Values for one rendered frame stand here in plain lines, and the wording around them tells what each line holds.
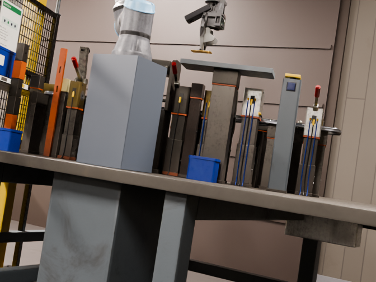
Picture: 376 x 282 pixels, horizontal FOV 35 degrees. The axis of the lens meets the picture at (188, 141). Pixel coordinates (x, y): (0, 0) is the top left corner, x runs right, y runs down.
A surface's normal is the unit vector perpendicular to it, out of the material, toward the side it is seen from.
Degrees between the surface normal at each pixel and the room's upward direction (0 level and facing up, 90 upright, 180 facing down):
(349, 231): 90
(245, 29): 90
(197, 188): 90
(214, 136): 90
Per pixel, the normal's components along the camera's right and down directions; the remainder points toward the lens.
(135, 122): 0.87, 0.11
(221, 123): -0.21, -0.08
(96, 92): -0.47, -0.11
